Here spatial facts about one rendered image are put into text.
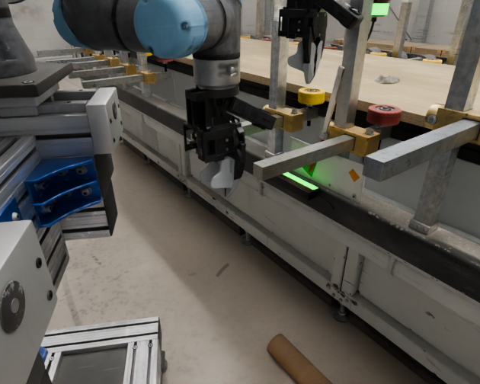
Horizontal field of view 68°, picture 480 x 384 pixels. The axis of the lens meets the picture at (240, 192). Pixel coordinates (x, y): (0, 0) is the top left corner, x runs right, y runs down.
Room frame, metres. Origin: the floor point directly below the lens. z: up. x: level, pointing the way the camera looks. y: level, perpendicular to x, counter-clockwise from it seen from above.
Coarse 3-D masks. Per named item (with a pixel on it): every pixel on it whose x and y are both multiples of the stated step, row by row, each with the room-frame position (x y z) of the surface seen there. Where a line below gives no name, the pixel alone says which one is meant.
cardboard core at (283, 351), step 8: (280, 336) 0.89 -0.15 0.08; (272, 344) 0.86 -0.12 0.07; (280, 344) 0.85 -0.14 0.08; (288, 344) 0.85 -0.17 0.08; (272, 352) 0.84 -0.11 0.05; (280, 352) 0.83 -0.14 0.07; (288, 352) 0.82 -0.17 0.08; (296, 352) 0.82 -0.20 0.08; (280, 360) 0.81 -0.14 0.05; (288, 360) 0.79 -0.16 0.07; (296, 360) 0.79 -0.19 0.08; (304, 360) 0.79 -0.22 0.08; (288, 368) 0.78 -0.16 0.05; (296, 368) 0.76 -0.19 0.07; (304, 368) 0.76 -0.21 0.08; (312, 368) 0.76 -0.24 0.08; (296, 376) 0.75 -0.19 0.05; (304, 376) 0.73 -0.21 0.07; (312, 376) 0.73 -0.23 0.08; (320, 376) 0.73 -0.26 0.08
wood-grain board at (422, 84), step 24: (240, 48) 2.17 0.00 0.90; (264, 48) 2.17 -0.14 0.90; (240, 72) 1.45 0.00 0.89; (264, 72) 1.42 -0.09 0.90; (288, 72) 1.42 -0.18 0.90; (336, 72) 1.42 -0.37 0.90; (384, 72) 1.42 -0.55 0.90; (408, 72) 1.42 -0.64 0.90; (432, 72) 1.42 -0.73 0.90; (360, 96) 1.04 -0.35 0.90; (384, 96) 1.04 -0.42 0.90; (408, 96) 1.04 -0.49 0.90; (432, 96) 1.04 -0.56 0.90; (408, 120) 0.88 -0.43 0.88
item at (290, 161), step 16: (384, 128) 0.87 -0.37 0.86; (320, 144) 0.76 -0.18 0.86; (336, 144) 0.77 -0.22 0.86; (352, 144) 0.80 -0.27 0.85; (272, 160) 0.67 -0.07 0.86; (288, 160) 0.68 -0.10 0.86; (304, 160) 0.71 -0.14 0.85; (320, 160) 0.74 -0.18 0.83; (256, 176) 0.65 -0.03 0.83; (272, 176) 0.65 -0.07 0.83
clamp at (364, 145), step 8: (328, 128) 0.88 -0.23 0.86; (336, 128) 0.85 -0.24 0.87; (352, 128) 0.84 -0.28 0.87; (360, 128) 0.84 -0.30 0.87; (336, 136) 0.85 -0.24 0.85; (352, 136) 0.81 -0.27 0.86; (360, 136) 0.79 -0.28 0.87; (368, 136) 0.78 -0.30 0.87; (376, 136) 0.80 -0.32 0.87; (360, 144) 0.79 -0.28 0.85; (368, 144) 0.78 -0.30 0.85; (376, 144) 0.80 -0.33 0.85; (352, 152) 0.81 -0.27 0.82; (360, 152) 0.79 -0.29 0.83; (368, 152) 0.78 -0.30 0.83
